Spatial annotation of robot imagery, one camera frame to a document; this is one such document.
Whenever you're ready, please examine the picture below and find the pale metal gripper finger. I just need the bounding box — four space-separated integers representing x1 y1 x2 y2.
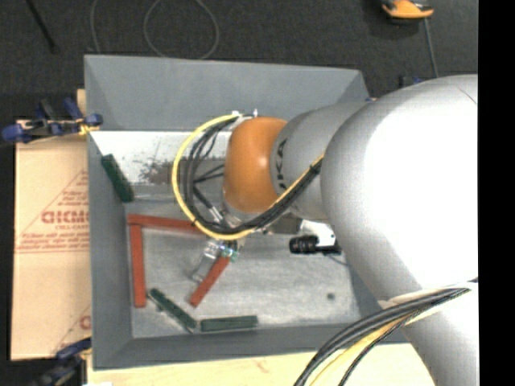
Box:
196 252 220 284
189 248 212 279

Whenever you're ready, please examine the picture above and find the red-brown flat block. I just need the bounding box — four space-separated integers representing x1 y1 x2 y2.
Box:
128 224 148 309
126 214 203 233
188 255 232 308

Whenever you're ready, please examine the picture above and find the dark green flat block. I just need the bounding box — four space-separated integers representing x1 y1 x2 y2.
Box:
100 154 135 203
200 314 259 333
147 287 199 334

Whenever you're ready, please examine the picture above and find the grey metal bin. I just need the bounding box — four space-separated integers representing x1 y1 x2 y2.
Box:
83 54 408 369

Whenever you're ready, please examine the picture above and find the brown cardboard board red print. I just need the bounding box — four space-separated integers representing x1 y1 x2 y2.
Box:
10 134 93 361

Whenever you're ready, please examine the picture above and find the black cylinder on white bracket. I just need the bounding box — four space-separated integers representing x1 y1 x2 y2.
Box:
288 219 343 257

